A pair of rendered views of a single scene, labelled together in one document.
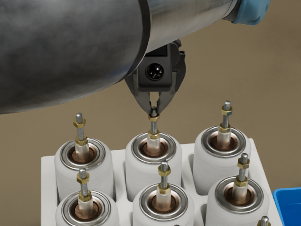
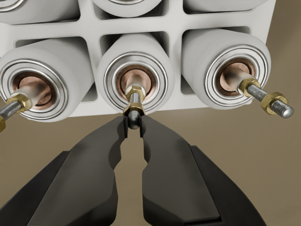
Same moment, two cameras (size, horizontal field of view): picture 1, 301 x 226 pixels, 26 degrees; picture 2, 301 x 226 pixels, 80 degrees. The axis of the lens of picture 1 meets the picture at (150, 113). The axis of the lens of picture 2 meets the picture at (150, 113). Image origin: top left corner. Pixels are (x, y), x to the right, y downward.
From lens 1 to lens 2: 0.90 m
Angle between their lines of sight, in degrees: 20
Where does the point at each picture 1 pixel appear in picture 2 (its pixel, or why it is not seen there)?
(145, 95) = (156, 141)
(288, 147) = (32, 132)
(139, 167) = (157, 49)
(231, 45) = not seen: hidden behind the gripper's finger
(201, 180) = (78, 54)
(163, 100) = (108, 130)
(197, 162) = (79, 70)
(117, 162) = (175, 93)
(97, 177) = (217, 39)
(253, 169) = not seen: hidden behind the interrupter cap
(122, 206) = (176, 24)
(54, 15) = not seen: outside the picture
